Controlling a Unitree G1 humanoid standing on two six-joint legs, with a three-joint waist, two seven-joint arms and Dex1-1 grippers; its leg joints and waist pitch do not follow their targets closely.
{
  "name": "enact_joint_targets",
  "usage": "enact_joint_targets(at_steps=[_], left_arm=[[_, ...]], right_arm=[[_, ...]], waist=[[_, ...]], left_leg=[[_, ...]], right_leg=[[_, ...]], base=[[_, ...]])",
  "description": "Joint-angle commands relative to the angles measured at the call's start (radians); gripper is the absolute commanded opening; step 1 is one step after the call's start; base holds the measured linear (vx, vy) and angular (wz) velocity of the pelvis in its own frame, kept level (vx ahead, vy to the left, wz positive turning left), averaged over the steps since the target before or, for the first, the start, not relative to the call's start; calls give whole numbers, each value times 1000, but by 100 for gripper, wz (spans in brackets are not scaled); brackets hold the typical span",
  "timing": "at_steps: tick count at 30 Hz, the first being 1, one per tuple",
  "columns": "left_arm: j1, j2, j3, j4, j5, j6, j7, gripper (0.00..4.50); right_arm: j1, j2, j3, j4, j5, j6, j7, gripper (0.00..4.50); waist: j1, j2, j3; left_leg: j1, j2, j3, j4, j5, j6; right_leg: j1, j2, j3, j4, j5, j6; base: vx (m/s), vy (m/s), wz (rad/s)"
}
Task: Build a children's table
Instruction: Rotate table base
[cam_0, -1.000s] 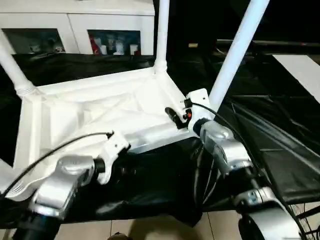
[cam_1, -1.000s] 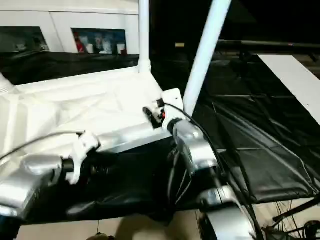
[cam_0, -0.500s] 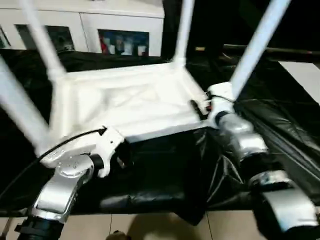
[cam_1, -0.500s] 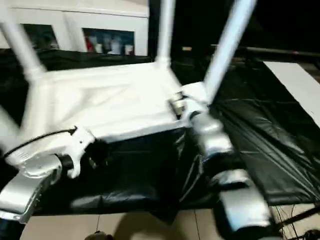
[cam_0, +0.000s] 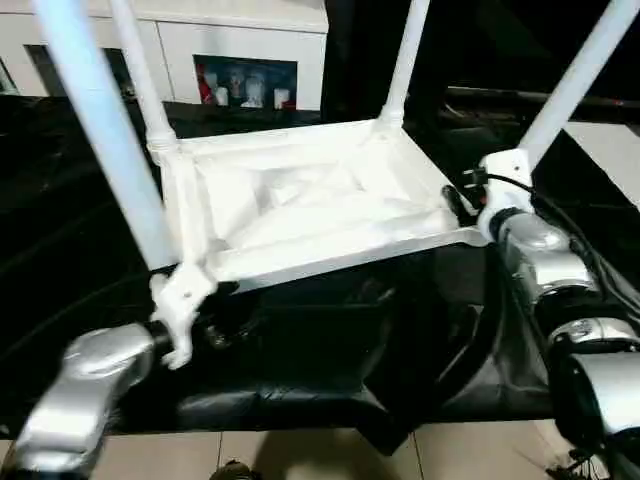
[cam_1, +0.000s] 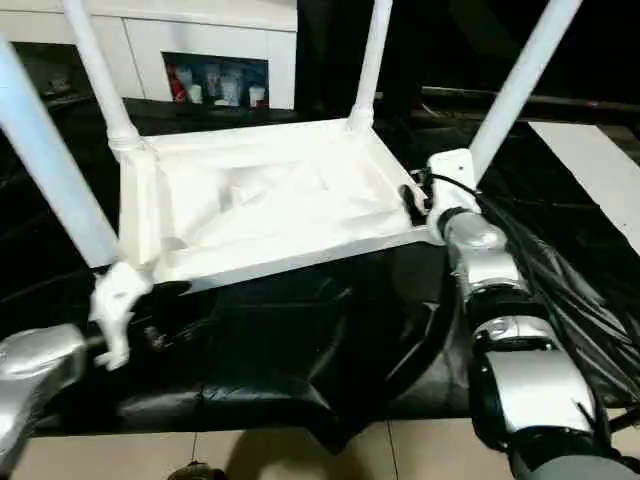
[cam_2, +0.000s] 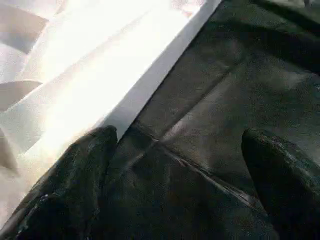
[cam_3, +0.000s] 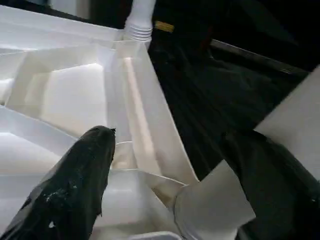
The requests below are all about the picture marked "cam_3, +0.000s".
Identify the long black rod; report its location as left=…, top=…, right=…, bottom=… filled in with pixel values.
left=209, top=39, right=310, bottom=75

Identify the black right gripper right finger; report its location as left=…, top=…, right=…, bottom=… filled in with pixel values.
left=223, top=129, right=320, bottom=240

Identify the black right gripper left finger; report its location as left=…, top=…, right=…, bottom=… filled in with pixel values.
left=0, top=125, right=117, bottom=240

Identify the white plastic table leg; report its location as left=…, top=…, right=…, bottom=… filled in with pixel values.
left=124, top=0, right=155, bottom=48
left=172, top=64, right=320, bottom=240

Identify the black work mat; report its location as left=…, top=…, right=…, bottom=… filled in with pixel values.
left=147, top=24, right=320, bottom=186

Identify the small yellow label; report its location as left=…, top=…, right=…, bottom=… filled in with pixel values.
left=154, top=21, right=175, bottom=33

